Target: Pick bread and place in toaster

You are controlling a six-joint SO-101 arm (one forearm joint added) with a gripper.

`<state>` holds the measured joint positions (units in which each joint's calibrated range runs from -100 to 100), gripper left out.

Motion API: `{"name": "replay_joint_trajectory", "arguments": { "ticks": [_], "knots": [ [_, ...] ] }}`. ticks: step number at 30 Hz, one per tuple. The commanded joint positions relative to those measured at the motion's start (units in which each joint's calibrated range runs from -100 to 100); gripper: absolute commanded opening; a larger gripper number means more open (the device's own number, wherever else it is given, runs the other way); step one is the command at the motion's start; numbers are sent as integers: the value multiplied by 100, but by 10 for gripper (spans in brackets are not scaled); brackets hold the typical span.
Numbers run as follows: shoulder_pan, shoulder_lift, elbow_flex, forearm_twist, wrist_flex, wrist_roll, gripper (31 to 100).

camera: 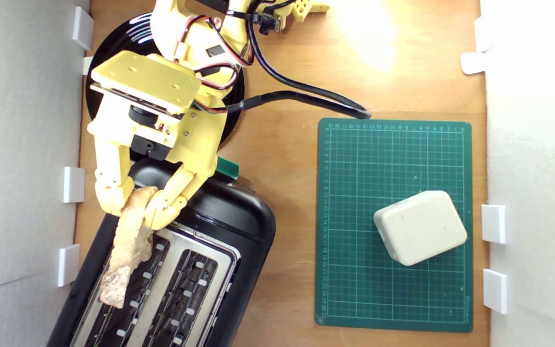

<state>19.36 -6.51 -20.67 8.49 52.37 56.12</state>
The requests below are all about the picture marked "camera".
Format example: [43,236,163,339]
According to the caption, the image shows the brown bread slice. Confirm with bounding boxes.
[99,187,159,309]

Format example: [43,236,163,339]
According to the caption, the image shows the black two-slot toaster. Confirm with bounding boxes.
[46,155,277,347]

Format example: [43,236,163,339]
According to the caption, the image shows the black plate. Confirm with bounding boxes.
[85,10,246,163]

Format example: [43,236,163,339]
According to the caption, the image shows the green cutting mat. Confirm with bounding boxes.
[315,118,474,333]

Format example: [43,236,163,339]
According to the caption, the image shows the white block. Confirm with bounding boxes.
[373,190,468,267]

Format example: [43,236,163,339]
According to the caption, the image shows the yellow wrist camera mount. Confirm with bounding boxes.
[90,50,201,127]

